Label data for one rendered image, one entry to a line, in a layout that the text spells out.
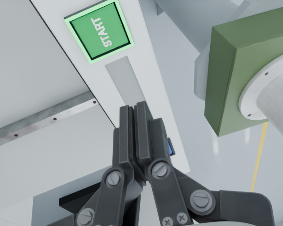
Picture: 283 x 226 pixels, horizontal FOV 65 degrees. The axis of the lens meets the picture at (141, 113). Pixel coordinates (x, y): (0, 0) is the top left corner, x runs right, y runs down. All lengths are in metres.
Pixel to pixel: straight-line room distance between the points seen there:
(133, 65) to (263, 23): 0.29
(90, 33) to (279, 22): 0.36
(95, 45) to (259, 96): 0.36
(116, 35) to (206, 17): 0.45
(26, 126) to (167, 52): 1.14
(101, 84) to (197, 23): 0.45
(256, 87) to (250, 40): 0.10
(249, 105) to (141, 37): 0.33
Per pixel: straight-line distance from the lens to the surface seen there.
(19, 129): 0.51
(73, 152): 0.62
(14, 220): 0.98
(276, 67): 0.49
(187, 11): 0.75
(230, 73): 0.45
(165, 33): 1.42
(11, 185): 0.75
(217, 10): 0.68
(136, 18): 0.26
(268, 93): 0.50
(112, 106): 0.32
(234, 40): 0.44
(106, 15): 0.25
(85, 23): 0.25
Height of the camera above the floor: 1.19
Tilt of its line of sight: 43 degrees down
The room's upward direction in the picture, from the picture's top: 160 degrees clockwise
